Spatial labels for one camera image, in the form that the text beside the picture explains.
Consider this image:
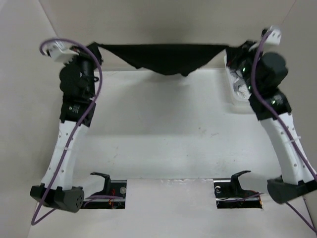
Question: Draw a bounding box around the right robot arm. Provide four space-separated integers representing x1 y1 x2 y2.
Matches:
225 41 317 204

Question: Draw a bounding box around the black tank top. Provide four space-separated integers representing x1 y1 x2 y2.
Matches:
89 42 243 76

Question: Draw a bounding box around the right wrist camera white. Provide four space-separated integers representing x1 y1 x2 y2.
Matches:
262 25 282 46

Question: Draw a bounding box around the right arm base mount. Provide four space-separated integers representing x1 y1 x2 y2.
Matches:
213 170 263 209

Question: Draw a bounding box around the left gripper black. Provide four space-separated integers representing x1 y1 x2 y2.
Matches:
65 42 105 98

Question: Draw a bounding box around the white plastic basket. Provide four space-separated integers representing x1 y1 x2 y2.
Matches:
223 56 250 106

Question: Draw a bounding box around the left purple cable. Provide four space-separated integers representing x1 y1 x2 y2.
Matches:
31 37 104 226

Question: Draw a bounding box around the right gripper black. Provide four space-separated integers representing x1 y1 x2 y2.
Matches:
226 40 266 95

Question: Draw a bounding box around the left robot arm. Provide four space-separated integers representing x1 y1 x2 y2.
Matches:
30 42 103 213

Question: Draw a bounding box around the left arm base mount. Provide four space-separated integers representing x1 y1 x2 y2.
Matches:
81 172 127 210

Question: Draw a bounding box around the white tank top in basket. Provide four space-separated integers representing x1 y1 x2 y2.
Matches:
231 71 250 99

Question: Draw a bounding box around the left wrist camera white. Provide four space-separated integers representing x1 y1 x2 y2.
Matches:
46 41 79 63

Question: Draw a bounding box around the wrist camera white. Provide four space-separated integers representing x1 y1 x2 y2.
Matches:
46 41 79 63
262 25 282 46

